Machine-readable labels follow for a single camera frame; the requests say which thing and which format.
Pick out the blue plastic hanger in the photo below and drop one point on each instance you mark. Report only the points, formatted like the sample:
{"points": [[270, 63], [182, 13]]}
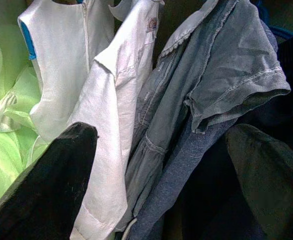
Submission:
{"points": [[27, 42], [276, 31]]}

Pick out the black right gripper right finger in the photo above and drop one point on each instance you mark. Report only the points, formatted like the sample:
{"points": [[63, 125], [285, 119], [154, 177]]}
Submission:
{"points": [[274, 190]]}

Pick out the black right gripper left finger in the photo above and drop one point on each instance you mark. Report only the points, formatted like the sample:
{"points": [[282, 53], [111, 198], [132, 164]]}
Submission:
{"points": [[44, 190]]}

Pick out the blue heathered knit garment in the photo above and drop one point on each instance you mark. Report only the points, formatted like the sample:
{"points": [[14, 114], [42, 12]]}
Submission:
{"points": [[176, 175]]}

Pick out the white short-sleeve shirt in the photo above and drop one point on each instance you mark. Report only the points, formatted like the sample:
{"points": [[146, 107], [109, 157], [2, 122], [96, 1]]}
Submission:
{"points": [[106, 112]]}

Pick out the light green garment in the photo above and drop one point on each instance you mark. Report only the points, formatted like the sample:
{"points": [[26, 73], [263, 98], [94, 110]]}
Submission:
{"points": [[1, 162]]}

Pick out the white sleeveless zipper dress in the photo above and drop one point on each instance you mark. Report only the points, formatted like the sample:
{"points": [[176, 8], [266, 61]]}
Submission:
{"points": [[61, 62]]}

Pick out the blue denim collared dress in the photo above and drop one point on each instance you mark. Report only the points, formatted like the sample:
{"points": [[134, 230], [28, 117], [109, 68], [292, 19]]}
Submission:
{"points": [[211, 62]]}

